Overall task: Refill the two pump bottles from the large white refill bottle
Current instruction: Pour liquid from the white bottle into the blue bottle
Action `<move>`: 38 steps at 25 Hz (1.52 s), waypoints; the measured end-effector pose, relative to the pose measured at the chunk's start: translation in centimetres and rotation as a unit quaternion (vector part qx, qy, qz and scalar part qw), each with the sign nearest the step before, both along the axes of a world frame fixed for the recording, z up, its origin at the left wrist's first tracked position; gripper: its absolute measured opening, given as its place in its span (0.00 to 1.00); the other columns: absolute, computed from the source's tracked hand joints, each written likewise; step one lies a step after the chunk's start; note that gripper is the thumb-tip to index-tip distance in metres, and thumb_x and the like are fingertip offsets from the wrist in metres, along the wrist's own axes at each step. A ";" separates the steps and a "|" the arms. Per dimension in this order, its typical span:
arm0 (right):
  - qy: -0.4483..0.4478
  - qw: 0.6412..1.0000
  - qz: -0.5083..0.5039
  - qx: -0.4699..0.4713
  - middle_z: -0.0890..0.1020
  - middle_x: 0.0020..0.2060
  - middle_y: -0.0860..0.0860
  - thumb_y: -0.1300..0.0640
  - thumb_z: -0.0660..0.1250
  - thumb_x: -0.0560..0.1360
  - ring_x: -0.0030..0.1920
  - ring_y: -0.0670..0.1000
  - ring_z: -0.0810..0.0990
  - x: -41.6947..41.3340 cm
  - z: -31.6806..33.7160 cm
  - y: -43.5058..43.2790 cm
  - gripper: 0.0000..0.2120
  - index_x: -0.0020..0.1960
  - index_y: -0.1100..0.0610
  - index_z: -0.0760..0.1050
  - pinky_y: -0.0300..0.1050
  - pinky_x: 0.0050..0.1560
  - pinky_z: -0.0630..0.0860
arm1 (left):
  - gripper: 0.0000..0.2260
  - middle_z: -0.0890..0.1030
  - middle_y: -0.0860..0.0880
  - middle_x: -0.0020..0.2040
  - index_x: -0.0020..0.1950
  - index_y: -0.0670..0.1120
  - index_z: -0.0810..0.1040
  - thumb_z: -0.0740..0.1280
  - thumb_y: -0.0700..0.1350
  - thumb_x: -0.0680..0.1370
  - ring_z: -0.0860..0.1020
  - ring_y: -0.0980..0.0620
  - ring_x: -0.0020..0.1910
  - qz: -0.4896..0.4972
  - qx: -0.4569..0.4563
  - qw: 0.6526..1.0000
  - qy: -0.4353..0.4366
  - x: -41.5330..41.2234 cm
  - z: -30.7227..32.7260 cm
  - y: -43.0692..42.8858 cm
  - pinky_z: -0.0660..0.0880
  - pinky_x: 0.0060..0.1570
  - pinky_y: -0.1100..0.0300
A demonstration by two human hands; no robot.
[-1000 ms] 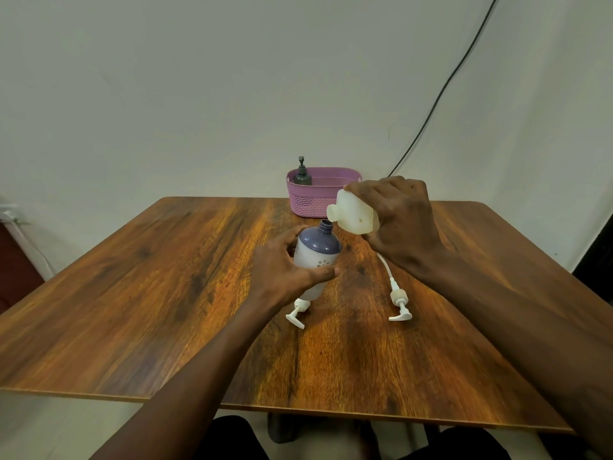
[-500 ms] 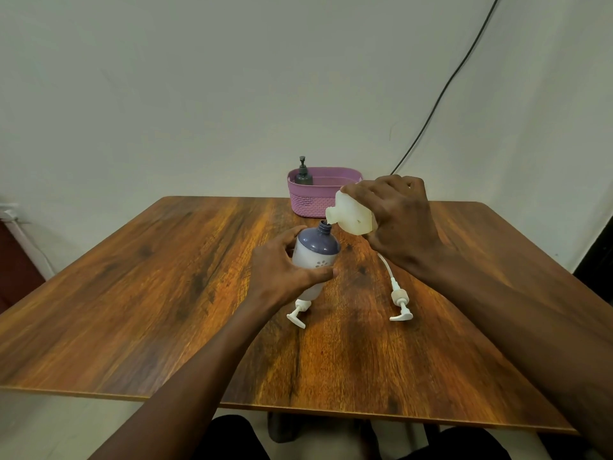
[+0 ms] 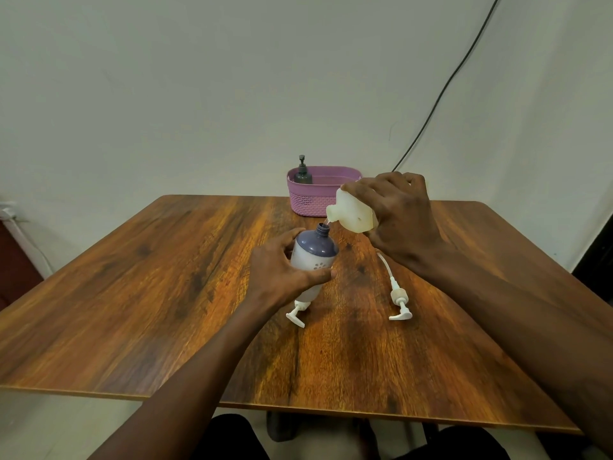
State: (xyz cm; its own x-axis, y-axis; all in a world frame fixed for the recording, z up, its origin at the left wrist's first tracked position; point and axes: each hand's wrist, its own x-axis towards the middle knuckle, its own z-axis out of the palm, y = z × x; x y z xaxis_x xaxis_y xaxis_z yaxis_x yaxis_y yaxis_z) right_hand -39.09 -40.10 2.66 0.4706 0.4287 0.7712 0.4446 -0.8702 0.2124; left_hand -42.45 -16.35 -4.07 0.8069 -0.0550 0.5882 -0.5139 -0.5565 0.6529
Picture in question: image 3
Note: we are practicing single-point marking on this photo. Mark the person's right hand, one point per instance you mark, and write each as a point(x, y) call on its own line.
point(407, 220)

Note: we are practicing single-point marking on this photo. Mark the person's left hand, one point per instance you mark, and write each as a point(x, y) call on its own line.
point(275, 275)

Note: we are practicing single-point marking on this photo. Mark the person's left thumb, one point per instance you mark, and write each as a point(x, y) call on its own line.
point(313, 277)

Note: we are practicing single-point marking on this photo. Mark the person's right thumb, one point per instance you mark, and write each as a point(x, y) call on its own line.
point(354, 189)

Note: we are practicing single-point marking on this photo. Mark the purple and white bottle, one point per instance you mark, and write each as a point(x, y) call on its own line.
point(312, 263)

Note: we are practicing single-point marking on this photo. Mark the translucent white refill bottle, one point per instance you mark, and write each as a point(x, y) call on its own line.
point(350, 213)

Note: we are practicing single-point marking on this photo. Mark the person's left forearm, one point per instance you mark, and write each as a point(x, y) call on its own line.
point(186, 378)

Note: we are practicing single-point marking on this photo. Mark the person's right forearm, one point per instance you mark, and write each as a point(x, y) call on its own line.
point(522, 320)

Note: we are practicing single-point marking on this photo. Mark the pink plastic basket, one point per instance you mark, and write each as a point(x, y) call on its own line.
point(322, 193)

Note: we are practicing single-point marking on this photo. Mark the white pump dispenser head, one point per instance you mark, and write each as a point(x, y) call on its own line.
point(297, 315)
point(396, 294)

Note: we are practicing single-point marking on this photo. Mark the dark grey pump bottle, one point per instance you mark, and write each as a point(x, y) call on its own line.
point(302, 173)

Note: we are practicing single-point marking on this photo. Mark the wooden table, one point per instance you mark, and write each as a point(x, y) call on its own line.
point(268, 311)

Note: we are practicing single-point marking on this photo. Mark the person's black trousers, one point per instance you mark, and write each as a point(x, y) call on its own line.
point(354, 438)

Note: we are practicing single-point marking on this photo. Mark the dark furniture piece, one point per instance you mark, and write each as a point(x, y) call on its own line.
point(596, 263)

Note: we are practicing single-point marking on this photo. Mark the white wall trunking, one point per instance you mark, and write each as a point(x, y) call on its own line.
point(21, 239)

